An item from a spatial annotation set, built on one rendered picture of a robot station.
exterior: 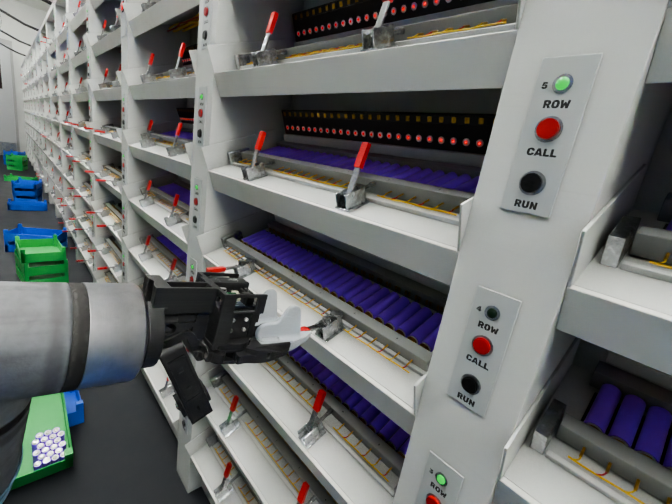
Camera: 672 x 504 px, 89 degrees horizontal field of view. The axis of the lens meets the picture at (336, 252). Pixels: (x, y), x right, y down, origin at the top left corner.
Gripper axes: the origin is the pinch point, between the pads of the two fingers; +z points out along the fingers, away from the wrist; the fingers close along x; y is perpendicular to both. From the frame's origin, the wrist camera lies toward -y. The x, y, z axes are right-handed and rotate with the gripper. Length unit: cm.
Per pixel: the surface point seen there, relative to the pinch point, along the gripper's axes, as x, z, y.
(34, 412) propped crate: 89, -15, -71
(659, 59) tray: -27.8, 0.2, 34.4
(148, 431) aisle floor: 72, 14, -74
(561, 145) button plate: -24.0, -0.1, 28.1
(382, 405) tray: -12.9, 6.3, -4.3
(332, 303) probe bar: 2.4, 8.7, 3.2
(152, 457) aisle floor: 60, 12, -74
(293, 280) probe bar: 13.0, 8.6, 3.1
